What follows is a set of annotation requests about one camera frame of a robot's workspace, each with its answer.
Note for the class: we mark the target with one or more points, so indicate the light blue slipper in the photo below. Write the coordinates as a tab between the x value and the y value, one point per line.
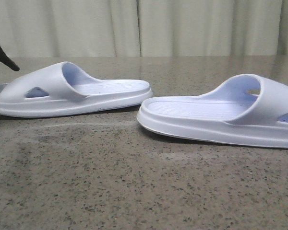
65	89
246	109

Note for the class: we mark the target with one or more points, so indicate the white pleated curtain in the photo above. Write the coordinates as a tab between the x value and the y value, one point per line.
143	28

